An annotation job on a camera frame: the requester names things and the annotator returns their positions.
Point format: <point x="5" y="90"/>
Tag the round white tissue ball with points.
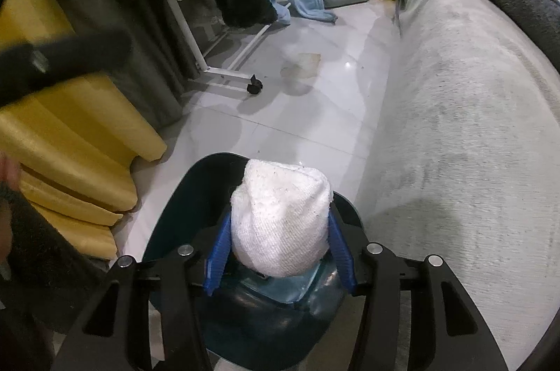
<point x="280" y="222"/>

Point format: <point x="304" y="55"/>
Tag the dark grey cloth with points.
<point x="43" y="248"/>

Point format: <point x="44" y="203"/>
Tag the dark teal waste bin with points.
<point x="262" y="327"/>

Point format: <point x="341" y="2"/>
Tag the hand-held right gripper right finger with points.
<point x="341" y="257"/>

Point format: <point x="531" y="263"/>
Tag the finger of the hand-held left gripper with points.
<point x="87" y="49"/>

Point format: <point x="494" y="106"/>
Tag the yellow curtain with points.
<point x="78" y="121"/>

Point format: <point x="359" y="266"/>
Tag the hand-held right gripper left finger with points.
<point x="216" y="261"/>

